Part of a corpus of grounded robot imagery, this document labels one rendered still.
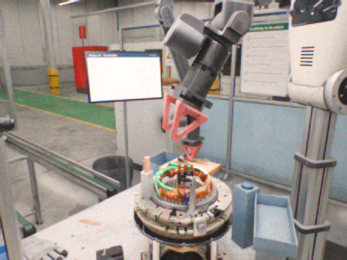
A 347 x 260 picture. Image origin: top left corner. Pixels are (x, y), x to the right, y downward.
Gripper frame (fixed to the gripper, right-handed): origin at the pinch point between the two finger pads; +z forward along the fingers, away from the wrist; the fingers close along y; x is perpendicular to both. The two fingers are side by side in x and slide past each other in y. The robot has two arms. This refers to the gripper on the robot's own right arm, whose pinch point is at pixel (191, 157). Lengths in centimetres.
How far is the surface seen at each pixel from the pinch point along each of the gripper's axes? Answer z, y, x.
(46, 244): 30, 53, -33
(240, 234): 23.9, 6.1, 28.1
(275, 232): 5, 24, 44
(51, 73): 49, -526, -1034
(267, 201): 3.8, 9.9, 37.6
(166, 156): 5.5, -4.0, -17.7
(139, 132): 55, -148, -171
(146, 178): -8.1, 41.1, 9.1
